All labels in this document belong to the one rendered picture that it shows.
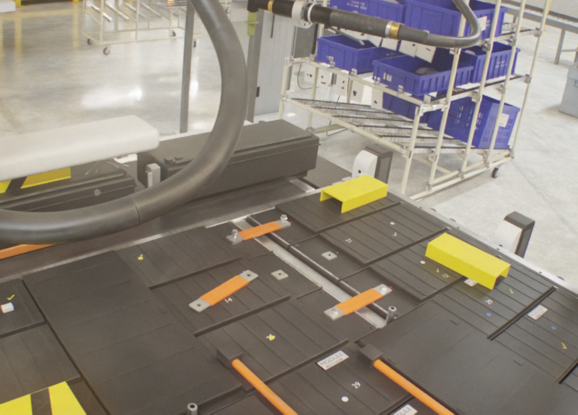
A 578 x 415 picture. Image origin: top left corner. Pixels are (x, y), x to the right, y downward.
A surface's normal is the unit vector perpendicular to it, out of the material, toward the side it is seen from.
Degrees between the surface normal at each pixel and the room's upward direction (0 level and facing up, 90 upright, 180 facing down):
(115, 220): 79
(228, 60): 49
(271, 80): 90
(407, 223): 0
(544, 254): 0
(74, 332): 0
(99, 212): 44
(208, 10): 71
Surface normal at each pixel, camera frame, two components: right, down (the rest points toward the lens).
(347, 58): -0.72, 0.26
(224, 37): -0.15, -0.12
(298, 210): 0.11, -0.90
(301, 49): 0.66, 0.39
